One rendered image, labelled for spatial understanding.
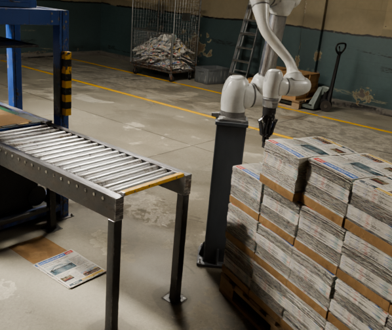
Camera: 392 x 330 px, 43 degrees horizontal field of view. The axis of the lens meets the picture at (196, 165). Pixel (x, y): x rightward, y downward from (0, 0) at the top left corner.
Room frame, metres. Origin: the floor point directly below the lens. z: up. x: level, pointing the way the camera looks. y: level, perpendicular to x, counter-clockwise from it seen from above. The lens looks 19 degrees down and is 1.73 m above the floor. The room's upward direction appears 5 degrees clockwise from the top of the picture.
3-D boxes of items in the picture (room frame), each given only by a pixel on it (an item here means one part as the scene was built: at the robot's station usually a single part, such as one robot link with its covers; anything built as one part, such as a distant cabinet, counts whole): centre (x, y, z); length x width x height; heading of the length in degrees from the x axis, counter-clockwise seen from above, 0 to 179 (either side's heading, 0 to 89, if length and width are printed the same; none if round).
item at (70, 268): (2.79, 0.74, 0.01); 0.37 x 0.28 x 0.01; 52
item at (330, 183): (2.17, -0.74, 0.95); 0.38 x 0.29 x 0.23; 118
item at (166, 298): (2.56, 0.06, 0.01); 0.14 x 0.14 x 0.01; 52
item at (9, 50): (3.92, 1.49, 0.77); 0.09 x 0.09 x 1.55; 52
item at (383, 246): (1.92, -0.89, 0.86); 0.38 x 0.29 x 0.04; 118
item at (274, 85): (2.77, -0.39, 1.30); 0.13 x 0.11 x 0.16; 114
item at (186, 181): (2.96, 0.56, 0.74); 1.34 x 0.05 x 0.12; 52
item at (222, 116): (3.09, -0.18, 1.03); 0.22 x 0.18 x 0.06; 88
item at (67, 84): (3.51, 0.97, 1.05); 0.05 x 0.05 x 0.45; 52
